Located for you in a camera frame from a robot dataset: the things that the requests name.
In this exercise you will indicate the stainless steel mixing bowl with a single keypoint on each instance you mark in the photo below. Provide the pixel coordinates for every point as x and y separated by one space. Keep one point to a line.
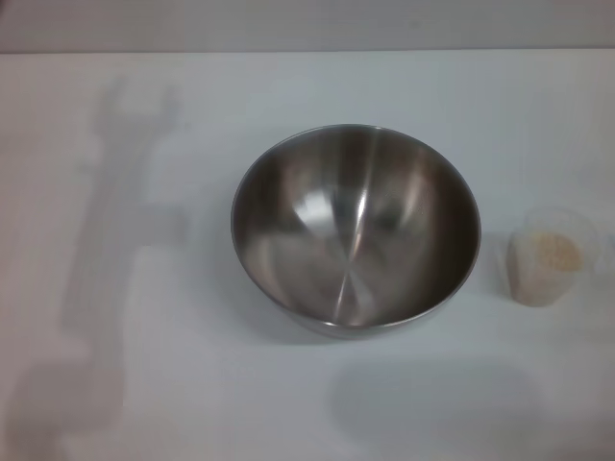
355 240

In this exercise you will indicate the clear plastic measuring cup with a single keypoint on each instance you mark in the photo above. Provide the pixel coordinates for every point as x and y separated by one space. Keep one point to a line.
531 288

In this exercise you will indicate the white rice grains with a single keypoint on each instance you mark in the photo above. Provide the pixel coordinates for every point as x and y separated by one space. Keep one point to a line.
557 252

